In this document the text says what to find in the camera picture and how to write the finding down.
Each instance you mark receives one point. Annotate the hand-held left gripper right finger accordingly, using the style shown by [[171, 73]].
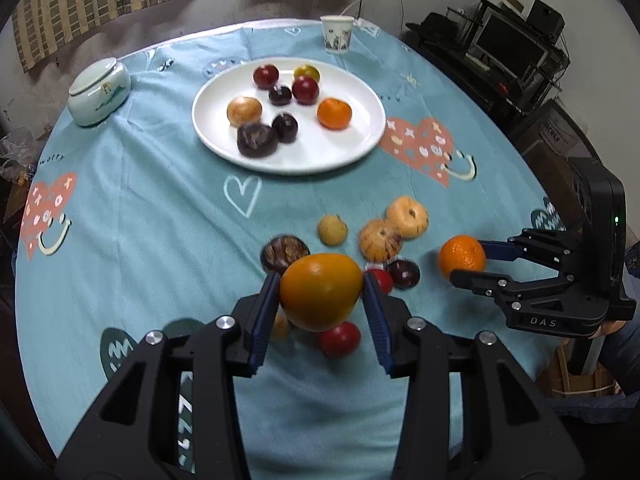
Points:
[[377, 320]]

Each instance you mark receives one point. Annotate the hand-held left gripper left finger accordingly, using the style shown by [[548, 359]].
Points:
[[262, 320]]

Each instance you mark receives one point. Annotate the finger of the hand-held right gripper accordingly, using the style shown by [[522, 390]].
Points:
[[497, 250], [475, 282]]

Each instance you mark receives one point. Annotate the orange tangerine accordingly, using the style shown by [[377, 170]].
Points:
[[335, 113], [461, 257]]

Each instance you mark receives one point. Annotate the dark purple plum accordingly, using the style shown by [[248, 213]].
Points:
[[280, 95], [285, 128], [404, 274]]

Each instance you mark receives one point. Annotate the yellow orange tomato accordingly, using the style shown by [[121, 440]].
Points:
[[321, 292]]

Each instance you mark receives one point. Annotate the tan striped pear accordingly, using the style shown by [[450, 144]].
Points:
[[380, 241]]

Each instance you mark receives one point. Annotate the tan round pear with hole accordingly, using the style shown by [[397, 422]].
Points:
[[407, 222]]

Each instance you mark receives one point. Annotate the small tan longan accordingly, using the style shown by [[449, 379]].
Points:
[[332, 230]]

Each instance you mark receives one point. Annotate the white round plate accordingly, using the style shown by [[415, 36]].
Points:
[[310, 150]]

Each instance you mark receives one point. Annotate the dark red plum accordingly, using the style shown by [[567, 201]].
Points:
[[265, 75]]

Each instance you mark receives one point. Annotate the yellow green tomato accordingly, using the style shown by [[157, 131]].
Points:
[[306, 70]]

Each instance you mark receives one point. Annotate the person's right forearm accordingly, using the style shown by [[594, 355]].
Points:
[[622, 365]]

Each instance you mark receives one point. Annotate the person's right hand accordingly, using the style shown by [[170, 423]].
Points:
[[611, 328]]

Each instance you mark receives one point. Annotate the black mesh chair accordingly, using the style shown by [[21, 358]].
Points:
[[545, 135]]

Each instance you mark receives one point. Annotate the white remote control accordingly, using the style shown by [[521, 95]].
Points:
[[478, 62]]

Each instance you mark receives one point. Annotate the black computer desk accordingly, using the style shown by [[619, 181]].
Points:
[[450, 65]]

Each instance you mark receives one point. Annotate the grey computer monitor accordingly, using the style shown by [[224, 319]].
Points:
[[510, 45]]

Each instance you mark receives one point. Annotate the black hat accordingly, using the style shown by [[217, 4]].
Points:
[[440, 30]]

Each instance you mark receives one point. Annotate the black speaker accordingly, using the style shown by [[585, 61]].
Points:
[[546, 19]]

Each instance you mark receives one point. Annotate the printed white paper cup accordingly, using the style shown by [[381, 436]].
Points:
[[337, 35]]

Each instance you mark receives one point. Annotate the white lidded ceramic jar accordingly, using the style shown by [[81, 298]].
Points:
[[97, 95]]

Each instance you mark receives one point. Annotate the clear plastic bag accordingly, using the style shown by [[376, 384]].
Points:
[[20, 152]]

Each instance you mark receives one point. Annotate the checked beige curtain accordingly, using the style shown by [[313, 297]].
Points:
[[100, 5]]

